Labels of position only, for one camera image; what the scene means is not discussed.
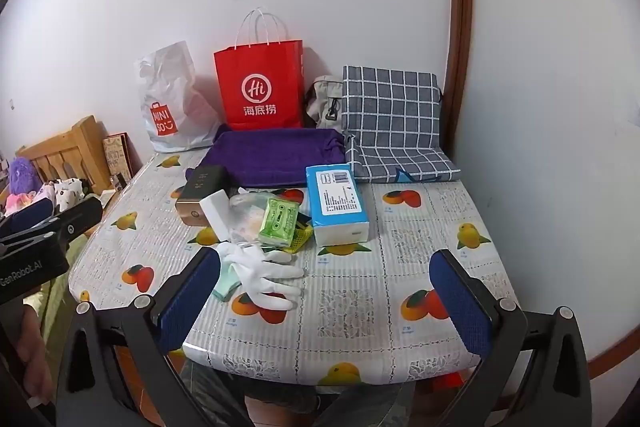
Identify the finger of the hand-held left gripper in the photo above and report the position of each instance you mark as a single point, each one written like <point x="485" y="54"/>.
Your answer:
<point x="32" y="211"/>
<point x="75" y="218"/>

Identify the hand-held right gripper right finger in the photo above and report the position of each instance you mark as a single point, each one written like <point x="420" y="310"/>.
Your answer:
<point x="460" y="302"/>

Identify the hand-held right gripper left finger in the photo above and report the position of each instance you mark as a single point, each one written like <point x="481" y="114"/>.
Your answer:
<point x="192" y="292"/>

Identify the mint green cloth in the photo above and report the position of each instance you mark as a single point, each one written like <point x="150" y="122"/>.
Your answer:
<point x="225" y="288"/>

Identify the white glove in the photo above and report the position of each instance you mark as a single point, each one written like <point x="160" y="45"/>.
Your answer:
<point x="270" y="282"/>

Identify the green tissue pack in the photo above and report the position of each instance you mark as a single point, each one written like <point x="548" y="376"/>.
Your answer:
<point x="277" y="222"/>

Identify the pink cloth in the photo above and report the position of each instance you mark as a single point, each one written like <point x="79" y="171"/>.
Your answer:
<point x="20" y="203"/>

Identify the white polka dot cloth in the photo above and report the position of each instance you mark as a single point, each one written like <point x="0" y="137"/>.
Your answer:
<point x="65" y="192"/>

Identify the purple plush toy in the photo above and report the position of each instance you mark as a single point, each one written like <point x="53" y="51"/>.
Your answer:
<point x="22" y="174"/>

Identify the brown cardboard items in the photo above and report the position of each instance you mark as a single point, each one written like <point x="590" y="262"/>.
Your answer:
<point x="65" y="152"/>

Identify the white box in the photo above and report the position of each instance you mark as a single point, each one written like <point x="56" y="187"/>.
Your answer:
<point x="215" y="212"/>

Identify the clear plastic bag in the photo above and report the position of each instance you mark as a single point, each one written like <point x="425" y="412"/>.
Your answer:
<point x="245" y="217"/>

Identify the brown gold box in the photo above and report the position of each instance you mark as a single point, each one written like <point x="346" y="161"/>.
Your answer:
<point x="200" y="187"/>

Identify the fruit print tablecloth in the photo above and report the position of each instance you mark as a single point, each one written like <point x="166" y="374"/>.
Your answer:
<point x="350" y="307"/>

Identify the white plastic shopping bag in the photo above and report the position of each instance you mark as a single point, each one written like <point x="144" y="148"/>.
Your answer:
<point x="175" y="107"/>

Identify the blue tissue box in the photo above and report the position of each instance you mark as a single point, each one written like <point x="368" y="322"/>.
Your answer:
<point x="335" y="197"/>

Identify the purple towel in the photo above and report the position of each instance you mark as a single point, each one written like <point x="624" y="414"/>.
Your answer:
<point x="280" y="152"/>

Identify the red paper bag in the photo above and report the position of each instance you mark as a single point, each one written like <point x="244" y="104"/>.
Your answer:
<point x="260" y="77"/>

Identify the beige fabric bag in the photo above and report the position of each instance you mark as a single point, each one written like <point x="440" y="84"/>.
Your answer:
<point x="322" y="99"/>

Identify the brown wooden door frame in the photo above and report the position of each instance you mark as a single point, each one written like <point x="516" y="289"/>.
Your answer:
<point x="459" y="32"/>

